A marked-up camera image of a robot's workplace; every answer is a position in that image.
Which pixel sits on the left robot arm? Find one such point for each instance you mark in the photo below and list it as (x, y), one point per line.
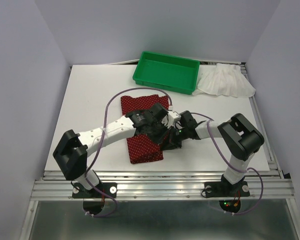
(73, 149)

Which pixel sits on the green plastic bin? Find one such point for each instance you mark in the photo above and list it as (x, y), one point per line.
(167, 72)

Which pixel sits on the red polka dot skirt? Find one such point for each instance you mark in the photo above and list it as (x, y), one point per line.
(140, 148)

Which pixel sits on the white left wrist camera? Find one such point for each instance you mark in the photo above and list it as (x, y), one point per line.
(173, 117)

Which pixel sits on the white skirt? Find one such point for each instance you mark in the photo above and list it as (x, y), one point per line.
(224, 80)

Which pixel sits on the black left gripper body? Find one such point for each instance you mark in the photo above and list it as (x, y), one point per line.
(158, 130)

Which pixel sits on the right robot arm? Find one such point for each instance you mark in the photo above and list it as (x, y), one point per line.
(241, 137)

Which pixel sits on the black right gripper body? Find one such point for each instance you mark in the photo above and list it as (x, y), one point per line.
(176, 136)

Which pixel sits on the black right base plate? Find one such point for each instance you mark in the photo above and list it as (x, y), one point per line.
(220, 189)

